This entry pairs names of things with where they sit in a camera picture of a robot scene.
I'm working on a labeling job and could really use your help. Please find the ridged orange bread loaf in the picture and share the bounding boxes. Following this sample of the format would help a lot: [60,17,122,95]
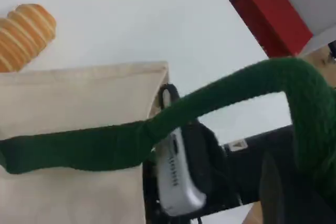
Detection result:
[0,3,57,73]

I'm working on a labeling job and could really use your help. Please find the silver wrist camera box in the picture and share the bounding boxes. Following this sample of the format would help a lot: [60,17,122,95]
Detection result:
[154,126,207,217]

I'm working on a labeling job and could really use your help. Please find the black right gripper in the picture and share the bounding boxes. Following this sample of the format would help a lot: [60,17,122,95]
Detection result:
[159,83,238,198]

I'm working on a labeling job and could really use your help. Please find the red box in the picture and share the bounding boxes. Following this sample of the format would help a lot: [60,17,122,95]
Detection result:
[230,0,314,58]

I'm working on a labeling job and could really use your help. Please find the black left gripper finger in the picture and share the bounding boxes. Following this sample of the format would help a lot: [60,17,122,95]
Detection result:
[259,152,336,224]

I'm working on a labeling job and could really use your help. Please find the white canvas bag green handles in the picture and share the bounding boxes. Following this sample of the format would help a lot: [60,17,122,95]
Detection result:
[0,57,336,224]

